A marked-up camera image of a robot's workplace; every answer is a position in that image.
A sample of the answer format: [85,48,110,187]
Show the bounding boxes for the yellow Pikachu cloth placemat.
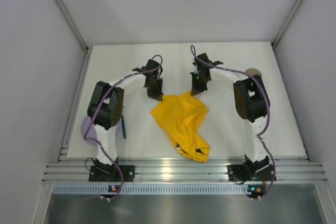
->
[151,91,211,163]

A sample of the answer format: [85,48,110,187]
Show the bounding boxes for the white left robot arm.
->
[81,55,163,165]

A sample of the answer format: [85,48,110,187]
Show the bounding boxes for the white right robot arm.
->
[191,53,270,166]

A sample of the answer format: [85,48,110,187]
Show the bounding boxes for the beige paper cup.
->
[245,68,263,77]

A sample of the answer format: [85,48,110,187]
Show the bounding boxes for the lilac plastic plate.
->
[80,115,121,147]

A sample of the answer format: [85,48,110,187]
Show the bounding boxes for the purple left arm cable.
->
[78,54,165,201]

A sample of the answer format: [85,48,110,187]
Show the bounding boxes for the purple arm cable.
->
[189,44,276,200]
[78,54,165,201]

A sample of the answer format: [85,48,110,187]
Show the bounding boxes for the fork with green handle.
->
[121,115,127,139]

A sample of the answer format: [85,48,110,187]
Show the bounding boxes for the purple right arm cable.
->
[189,44,276,200]

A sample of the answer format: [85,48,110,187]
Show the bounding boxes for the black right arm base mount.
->
[227,164,274,185]

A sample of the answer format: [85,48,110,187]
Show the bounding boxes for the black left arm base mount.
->
[88,164,135,182]

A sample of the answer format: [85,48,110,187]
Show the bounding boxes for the aluminium rail frame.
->
[42,158,327,184]

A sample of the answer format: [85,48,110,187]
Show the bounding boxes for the left aluminium corner post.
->
[39,0,90,51]

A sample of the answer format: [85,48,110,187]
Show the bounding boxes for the aluminium corner post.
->
[271,0,322,48]
[39,0,90,51]

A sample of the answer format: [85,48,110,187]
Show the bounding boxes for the grey slotted cable duct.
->
[52,184,265,195]

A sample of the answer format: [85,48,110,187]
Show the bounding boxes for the right aluminium corner post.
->
[271,0,322,48]

